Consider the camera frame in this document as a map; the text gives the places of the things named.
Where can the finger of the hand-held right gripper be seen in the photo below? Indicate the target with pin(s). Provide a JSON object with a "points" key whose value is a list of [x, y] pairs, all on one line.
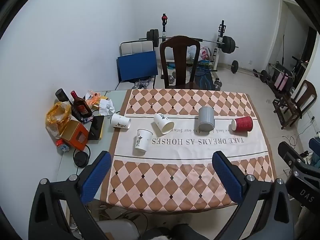
{"points": [[314, 144], [290, 153]]}

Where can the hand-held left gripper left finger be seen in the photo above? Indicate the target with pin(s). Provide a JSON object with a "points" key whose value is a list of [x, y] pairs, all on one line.
{"points": [[96, 177]]}

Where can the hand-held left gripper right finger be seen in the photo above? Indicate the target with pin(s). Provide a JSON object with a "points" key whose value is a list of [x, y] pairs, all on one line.
{"points": [[226, 177]]}

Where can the red ribbed paper cup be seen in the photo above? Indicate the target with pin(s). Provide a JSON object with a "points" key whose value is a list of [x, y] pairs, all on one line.
{"points": [[243, 123]]}

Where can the white paper cup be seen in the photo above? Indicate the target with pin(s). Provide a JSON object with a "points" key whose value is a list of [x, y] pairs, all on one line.
{"points": [[163, 123], [141, 142], [120, 122]]}

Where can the grey cup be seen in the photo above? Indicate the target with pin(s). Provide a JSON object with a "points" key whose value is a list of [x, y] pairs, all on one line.
{"points": [[206, 118]]}

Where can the black headphones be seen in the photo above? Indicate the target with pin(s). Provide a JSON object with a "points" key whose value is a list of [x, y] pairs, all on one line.
{"points": [[80, 158]]}

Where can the small red blue packet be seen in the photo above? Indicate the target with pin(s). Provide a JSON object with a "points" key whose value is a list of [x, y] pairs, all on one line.
{"points": [[62, 146]]}

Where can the checked brown tablecloth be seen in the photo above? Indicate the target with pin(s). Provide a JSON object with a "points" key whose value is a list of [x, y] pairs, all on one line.
{"points": [[180, 175]]}

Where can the orange cardboard box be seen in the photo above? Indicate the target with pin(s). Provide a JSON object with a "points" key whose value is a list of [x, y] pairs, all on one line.
{"points": [[75, 135]]}

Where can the dark wooden chair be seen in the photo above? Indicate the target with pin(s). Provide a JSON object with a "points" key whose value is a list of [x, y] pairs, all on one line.
{"points": [[305, 97], [180, 55]]}

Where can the black smartphone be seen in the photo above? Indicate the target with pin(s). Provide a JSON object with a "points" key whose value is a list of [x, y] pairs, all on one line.
{"points": [[96, 127]]}

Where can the grey stool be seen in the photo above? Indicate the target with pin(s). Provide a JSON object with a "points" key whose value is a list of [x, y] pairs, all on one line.
{"points": [[117, 230]]}

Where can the pink fabric bag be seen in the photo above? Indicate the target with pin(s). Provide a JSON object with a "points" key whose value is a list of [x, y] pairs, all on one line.
{"points": [[281, 82]]}

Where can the crumpled white tissue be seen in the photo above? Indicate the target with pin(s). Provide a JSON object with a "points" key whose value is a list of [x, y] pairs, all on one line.
{"points": [[106, 107]]}

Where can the red-capped liquor bottle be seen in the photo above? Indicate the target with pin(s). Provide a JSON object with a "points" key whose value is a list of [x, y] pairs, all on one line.
{"points": [[80, 107]]}

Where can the yellow plastic bag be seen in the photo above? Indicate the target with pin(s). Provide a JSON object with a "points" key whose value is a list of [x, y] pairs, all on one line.
{"points": [[56, 117]]}

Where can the orange snack packet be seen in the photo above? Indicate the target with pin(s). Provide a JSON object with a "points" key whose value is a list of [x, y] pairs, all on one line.
{"points": [[93, 100]]}

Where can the dark glass bottle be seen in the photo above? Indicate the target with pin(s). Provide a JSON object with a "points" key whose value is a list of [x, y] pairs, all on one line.
{"points": [[62, 95]]}

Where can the chrome dumbbell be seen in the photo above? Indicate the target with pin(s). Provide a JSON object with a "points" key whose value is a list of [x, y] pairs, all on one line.
{"points": [[172, 77], [217, 85]]}

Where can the short barbell with black plates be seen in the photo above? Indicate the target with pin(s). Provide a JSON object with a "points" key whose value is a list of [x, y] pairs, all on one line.
{"points": [[234, 66]]}

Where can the chrome weight set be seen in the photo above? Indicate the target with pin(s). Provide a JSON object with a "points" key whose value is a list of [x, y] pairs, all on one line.
{"points": [[142, 83]]}

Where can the blue folded mat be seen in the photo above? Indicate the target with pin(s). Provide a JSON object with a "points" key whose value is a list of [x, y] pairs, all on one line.
{"points": [[137, 66]]}

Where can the pink printed bag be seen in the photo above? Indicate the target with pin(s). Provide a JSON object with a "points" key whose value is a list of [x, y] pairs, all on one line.
{"points": [[205, 53]]}

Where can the white barbell rack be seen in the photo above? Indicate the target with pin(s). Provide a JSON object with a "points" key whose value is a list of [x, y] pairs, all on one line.
{"points": [[219, 45]]}

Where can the white plastic bag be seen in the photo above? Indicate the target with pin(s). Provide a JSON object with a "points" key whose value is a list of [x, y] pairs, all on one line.
{"points": [[191, 52]]}

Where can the white padded chair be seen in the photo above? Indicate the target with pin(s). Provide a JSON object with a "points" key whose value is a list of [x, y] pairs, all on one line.
{"points": [[136, 47]]}

